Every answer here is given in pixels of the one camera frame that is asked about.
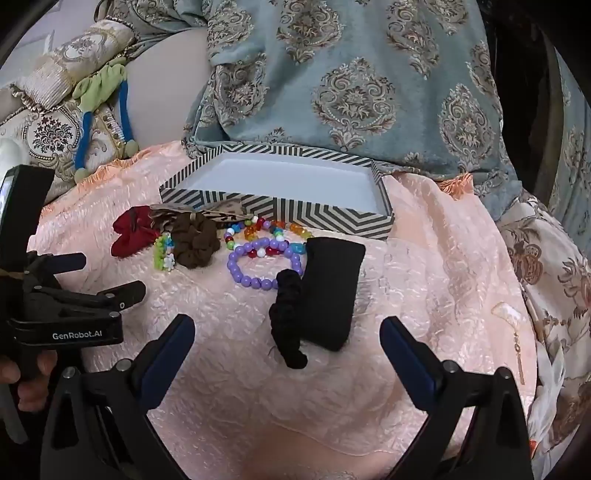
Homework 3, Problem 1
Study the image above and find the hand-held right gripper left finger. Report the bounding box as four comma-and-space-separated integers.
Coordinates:
41, 314, 197, 480

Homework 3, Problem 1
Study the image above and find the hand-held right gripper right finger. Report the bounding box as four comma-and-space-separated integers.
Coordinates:
379, 316, 535, 480

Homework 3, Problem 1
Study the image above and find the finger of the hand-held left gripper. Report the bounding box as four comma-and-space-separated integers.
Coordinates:
27, 252, 87, 283
23, 280, 147, 324

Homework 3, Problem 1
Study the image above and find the red scrunchie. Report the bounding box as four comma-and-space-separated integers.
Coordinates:
111, 206, 160, 258

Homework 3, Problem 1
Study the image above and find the brown scrunchie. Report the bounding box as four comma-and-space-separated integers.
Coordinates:
168, 212, 221, 269

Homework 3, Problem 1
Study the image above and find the black cloth pouch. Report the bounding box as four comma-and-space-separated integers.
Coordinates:
298, 236, 367, 352

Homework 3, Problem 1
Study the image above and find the purple bead bracelet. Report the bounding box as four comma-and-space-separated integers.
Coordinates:
226, 236, 303, 291

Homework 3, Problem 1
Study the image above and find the leopard print scrunchie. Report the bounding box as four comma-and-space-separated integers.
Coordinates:
150, 199, 254, 229

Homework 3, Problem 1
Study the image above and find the black scrunchie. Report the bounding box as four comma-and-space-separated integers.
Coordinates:
269, 268, 309, 370

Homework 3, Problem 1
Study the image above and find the striped cardboard box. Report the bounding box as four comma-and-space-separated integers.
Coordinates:
159, 143, 395, 241

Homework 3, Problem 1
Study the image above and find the person's left hand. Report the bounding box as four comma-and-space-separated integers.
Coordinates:
0, 351, 58, 414

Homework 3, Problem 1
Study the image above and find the pink textured bedspread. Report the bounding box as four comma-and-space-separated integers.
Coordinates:
25, 141, 539, 480

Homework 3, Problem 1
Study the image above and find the gold floral cushion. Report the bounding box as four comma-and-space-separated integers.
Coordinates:
0, 99, 127, 204

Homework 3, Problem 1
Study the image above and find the green blue plush toy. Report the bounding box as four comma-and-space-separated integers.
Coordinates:
71, 58, 139, 183

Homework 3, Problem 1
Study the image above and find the gold bolster cushion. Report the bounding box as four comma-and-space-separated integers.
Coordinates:
14, 19, 136, 110

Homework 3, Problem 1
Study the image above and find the floral bedsheet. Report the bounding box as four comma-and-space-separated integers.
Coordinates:
496, 189, 591, 462

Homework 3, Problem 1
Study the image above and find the blue damask cushion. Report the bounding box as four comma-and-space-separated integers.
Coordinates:
104, 0, 520, 222

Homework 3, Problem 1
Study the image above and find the green white blue bead bracelet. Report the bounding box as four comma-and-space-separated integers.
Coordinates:
153, 233, 176, 273

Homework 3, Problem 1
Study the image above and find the multicolour opaque bead bracelet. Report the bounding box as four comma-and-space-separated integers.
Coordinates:
223, 217, 289, 259

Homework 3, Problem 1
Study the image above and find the rainbow translucent bead bracelet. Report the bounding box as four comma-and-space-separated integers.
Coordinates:
240, 217, 315, 241

